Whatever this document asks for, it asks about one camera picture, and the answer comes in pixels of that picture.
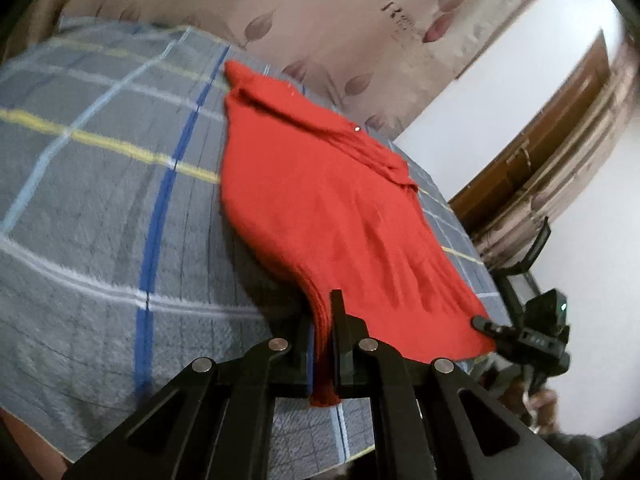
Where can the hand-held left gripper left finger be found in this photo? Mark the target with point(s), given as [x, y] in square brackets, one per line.
[302, 355]

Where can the dark grey cloth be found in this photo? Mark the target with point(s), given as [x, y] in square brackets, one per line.
[590, 455]

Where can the black metal frame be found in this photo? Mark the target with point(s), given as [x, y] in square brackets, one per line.
[530, 252]

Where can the red knit shirt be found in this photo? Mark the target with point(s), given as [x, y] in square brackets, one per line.
[310, 210]

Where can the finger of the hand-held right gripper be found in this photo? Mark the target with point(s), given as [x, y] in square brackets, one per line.
[492, 327]

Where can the person's right hand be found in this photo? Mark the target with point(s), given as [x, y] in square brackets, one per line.
[542, 402]

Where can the beige leaf-print curtain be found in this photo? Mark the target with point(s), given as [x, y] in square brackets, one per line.
[325, 10]

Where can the brown wooden door frame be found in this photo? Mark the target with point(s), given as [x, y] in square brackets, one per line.
[550, 125]

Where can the grey plaid blanket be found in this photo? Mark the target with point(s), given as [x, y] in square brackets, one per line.
[90, 210]

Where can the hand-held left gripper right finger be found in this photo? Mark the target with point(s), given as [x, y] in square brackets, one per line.
[345, 350]

